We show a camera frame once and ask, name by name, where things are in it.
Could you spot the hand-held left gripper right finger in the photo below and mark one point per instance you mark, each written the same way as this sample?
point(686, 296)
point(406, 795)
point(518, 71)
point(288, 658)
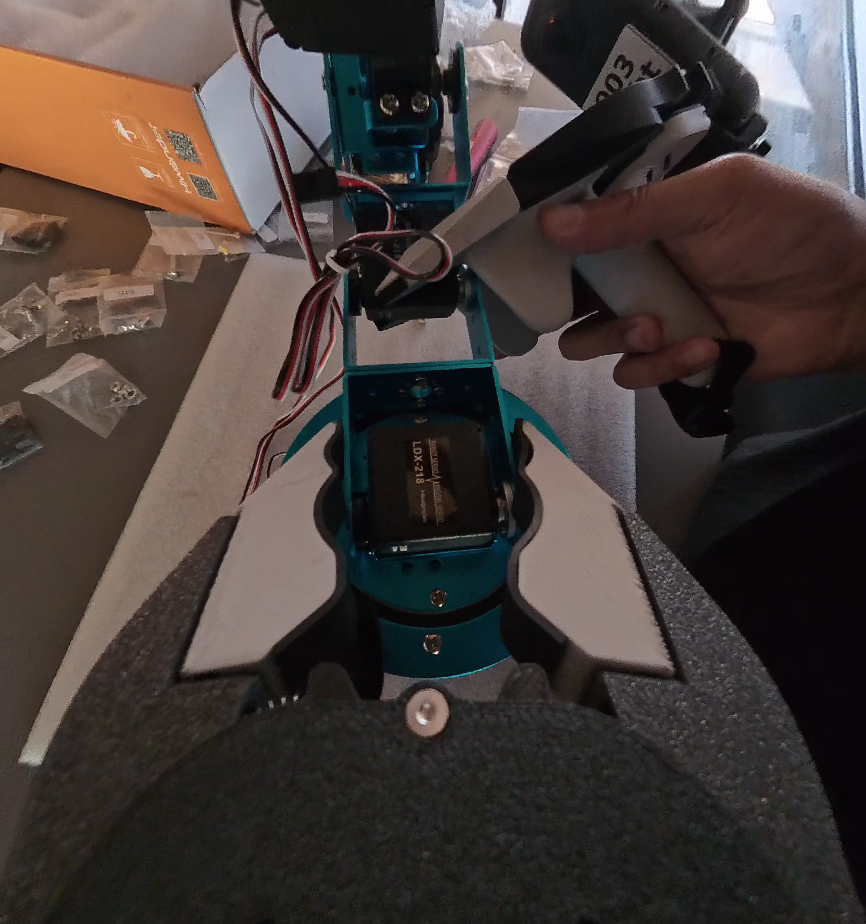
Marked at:
point(592, 578)

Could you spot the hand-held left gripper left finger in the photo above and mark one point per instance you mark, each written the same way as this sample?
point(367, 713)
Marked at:
point(267, 578)

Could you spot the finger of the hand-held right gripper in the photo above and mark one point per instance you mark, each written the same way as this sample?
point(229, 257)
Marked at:
point(419, 296)
point(476, 238)

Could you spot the blue toy robot arm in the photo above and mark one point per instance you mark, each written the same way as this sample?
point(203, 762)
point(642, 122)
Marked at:
point(426, 491)

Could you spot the dark grey desk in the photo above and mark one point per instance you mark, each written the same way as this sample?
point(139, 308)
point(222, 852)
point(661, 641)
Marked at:
point(29, 549)

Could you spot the person's right hand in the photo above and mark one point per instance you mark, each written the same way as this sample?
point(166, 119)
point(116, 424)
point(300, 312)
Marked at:
point(751, 275)

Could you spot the white foam sheet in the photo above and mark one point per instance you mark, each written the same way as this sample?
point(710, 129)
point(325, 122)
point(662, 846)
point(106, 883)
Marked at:
point(159, 506)

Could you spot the pile of small parts bags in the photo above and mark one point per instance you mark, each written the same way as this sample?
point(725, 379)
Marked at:
point(72, 332)

